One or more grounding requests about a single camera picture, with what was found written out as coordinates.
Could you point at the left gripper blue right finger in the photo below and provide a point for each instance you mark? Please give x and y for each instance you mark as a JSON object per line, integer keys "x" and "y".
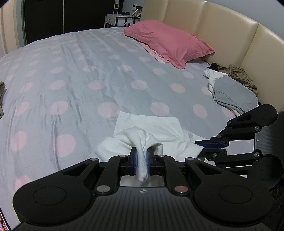
{"x": 166, "y": 167}

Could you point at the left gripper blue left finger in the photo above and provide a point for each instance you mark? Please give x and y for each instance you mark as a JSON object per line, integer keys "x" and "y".
{"x": 113, "y": 170}

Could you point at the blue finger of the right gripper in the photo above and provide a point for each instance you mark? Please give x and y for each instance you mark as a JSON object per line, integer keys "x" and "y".
{"x": 214, "y": 142}
{"x": 212, "y": 153}

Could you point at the white t-shirt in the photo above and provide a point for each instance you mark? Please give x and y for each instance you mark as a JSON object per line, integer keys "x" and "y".
{"x": 164, "y": 134}

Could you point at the olive striped garment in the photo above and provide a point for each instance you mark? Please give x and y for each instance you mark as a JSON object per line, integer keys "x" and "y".
{"x": 240, "y": 75}

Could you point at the black garment by headboard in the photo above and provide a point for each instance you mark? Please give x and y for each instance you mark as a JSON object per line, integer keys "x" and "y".
{"x": 214, "y": 67}

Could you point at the grey polka dot bedsheet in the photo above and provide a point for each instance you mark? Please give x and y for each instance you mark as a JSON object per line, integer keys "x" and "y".
{"x": 64, "y": 94}

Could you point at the light pink pillowcase underneath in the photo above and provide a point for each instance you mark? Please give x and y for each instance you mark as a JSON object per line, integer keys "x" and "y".
{"x": 155, "y": 54}

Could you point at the beige leather headboard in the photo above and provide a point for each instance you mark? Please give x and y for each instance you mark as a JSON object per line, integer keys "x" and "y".
{"x": 237, "y": 40}

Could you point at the pink pillow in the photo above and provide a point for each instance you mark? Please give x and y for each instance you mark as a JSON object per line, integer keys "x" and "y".
{"x": 175, "y": 45}

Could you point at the beige folded trousers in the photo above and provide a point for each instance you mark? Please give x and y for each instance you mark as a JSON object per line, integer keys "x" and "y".
{"x": 2, "y": 92}

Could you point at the white nightstand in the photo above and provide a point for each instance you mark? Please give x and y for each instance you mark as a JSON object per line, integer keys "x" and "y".
{"x": 118, "y": 20}

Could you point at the black sliding wardrobe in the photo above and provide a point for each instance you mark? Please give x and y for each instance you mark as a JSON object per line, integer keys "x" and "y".
{"x": 43, "y": 19}

